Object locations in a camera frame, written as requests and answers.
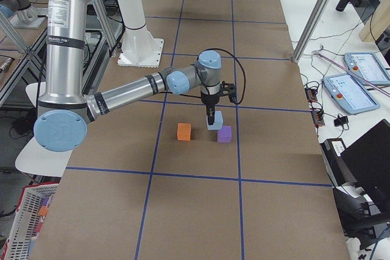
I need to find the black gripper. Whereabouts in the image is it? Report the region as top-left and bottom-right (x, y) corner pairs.
(200, 93), (220, 125)

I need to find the light blue foam block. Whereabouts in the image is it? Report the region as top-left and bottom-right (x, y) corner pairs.
(207, 111), (224, 130)

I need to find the purple foam block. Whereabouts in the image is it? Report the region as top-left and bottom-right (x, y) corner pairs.
(217, 125), (232, 143)

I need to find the orange foam block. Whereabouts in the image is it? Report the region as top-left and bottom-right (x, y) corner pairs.
(177, 122), (191, 141)

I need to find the near teach pendant tablet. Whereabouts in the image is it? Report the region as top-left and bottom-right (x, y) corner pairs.
(323, 74), (380, 114)

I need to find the teach pendant tablet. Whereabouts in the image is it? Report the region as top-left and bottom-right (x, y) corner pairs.
(323, 74), (380, 114)
(344, 52), (389, 86)

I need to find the far teach pendant tablet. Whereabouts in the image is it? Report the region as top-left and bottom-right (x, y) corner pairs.
(344, 52), (389, 86)

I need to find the black laptop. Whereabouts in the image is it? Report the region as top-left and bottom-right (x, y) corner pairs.
(341, 119), (389, 212)

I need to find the white plastic basket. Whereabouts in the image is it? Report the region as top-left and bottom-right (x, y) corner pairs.
(1, 182), (59, 259)

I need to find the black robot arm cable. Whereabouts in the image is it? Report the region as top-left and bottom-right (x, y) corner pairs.
(207, 47), (246, 105)

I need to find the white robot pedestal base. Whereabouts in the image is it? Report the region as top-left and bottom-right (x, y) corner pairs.
(117, 0), (164, 68)

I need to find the aluminium frame post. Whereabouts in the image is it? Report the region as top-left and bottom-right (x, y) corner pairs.
(292, 0), (329, 63)

